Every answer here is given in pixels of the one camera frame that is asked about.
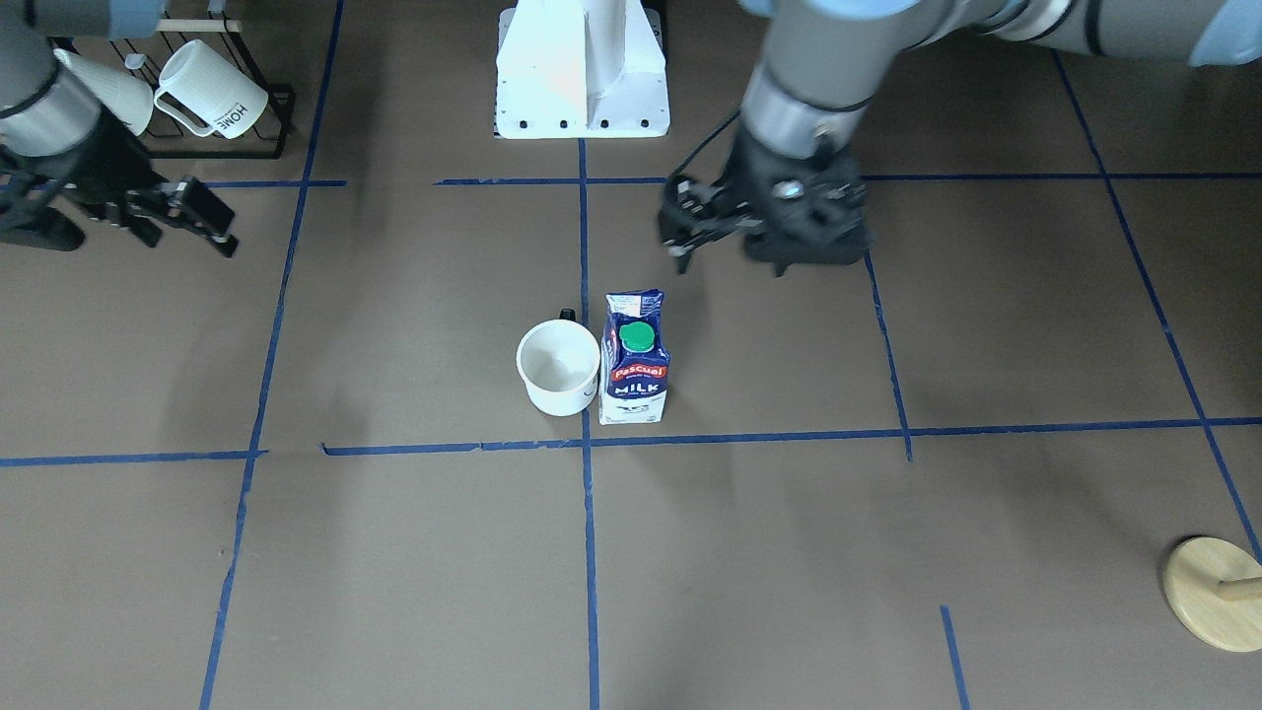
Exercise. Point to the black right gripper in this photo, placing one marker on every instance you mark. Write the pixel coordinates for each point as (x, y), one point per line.
(101, 158)

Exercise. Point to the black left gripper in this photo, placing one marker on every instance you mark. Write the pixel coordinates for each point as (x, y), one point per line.
(746, 170)

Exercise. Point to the blue white milk carton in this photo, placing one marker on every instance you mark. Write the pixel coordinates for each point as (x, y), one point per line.
(633, 383)

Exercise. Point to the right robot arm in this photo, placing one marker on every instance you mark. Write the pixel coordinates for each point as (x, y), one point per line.
(60, 139)

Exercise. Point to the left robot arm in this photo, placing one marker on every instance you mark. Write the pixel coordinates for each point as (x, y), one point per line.
(823, 63)

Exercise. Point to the white ribbed mug on rack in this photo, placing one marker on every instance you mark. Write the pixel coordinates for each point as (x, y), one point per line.
(207, 94)

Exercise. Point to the wooden mug tree stand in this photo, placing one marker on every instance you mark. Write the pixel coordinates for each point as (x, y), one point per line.
(1212, 587)

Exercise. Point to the black wire mug rack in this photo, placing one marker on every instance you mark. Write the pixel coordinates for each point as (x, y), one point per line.
(145, 57)

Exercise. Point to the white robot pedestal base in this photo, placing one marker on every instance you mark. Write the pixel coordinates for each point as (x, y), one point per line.
(581, 70)

